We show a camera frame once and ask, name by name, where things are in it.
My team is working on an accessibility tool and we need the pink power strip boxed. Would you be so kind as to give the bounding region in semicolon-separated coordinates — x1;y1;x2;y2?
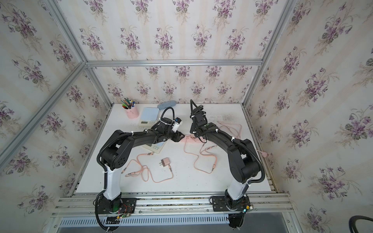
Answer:
180;135;203;144

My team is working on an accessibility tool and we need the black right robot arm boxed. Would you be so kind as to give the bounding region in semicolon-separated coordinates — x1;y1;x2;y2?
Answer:
190;100;265;202

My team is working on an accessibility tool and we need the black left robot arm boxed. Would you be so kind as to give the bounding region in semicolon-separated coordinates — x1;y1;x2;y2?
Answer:
96;107;185;204

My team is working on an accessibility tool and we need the pink charger adapter with prongs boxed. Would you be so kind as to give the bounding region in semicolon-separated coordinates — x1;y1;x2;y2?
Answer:
160;157;171;167

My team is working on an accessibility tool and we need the blue fabric pencil case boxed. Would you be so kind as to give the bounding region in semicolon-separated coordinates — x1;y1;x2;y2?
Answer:
157;101;177;110

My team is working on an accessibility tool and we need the pink pen holder cup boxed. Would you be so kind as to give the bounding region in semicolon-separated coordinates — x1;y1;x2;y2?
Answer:
125;105;139;119

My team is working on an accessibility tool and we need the coloured pens bundle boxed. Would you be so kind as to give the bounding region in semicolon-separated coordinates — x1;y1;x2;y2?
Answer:
120;98;136;110

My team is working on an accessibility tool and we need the pink charging cable left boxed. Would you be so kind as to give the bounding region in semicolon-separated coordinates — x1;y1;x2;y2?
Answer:
121;151;174;184

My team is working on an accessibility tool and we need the aluminium rail frame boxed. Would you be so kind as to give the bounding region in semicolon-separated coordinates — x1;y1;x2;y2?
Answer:
51;193;294;217

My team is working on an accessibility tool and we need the pink power strip cord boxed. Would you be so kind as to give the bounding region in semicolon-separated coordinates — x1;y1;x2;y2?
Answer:
217;121;268;158

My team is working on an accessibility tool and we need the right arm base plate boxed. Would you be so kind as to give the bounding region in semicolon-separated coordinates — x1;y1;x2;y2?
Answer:
209;195;253;213

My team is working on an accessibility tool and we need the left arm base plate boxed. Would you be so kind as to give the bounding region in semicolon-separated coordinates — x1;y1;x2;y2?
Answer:
95;196;138;215

